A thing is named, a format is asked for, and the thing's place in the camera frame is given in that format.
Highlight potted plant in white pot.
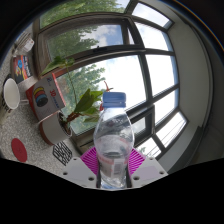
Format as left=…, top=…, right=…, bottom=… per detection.
left=39, top=55, right=114, bottom=146

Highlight dark-framed bay window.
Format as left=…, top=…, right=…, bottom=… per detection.
left=33, top=0, right=188, bottom=161

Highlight cream mug with black lettering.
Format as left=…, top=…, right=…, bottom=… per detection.
left=0, top=77, right=22, bottom=117

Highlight white red box with spools print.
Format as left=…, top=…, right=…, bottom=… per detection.
left=25, top=73, right=67, bottom=122

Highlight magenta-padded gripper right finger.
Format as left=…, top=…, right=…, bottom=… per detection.
left=126, top=148, right=169, bottom=190

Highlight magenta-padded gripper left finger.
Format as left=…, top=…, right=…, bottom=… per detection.
left=62, top=146, right=101, bottom=190

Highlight flat round red coaster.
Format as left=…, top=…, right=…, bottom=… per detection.
left=10, top=137, right=28, bottom=163

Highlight white bundled paper package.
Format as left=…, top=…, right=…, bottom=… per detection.
left=13, top=31, right=35, bottom=56

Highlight dark book with colourful cover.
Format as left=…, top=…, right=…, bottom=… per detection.
left=11, top=54, right=34, bottom=84

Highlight clear blue-capped water bottle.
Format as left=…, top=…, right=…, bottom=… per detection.
left=93, top=91, right=135, bottom=190

